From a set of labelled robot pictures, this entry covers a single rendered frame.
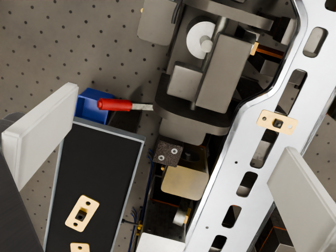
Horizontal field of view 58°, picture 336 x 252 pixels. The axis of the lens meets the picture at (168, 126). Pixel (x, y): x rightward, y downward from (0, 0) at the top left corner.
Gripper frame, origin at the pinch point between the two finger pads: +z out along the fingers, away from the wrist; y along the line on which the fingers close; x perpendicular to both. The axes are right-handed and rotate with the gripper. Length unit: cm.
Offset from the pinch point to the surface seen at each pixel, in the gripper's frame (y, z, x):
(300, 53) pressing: 23, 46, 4
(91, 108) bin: -21, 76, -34
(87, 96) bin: -21, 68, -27
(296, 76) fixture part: 30, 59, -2
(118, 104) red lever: -7.5, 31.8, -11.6
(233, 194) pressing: 23, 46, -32
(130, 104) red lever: -5.5, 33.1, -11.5
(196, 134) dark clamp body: 7.9, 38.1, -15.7
